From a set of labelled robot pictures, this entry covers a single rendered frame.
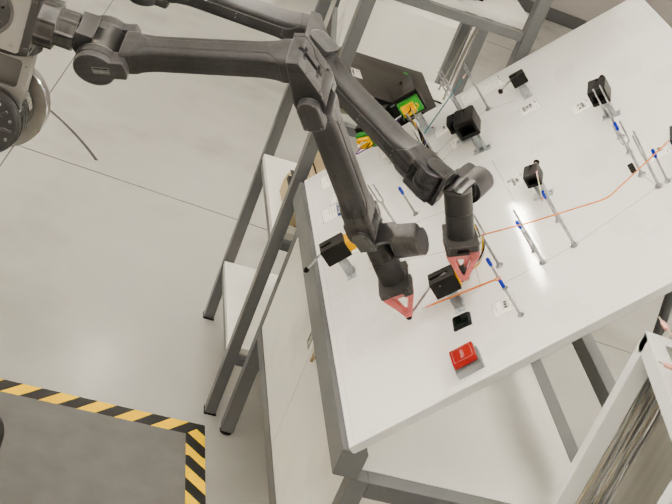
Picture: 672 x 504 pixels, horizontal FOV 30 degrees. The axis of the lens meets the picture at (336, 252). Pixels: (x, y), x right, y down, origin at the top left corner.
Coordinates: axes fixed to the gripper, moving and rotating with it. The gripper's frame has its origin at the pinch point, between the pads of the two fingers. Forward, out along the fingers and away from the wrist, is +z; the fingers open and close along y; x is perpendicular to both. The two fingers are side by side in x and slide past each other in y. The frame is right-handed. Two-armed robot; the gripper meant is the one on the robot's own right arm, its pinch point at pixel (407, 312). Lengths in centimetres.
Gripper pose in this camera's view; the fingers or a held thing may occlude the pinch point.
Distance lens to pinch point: 263.6
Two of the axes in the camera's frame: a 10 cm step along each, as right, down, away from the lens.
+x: -9.3, 3.1, 1.9
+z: 3.7, 7.9, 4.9
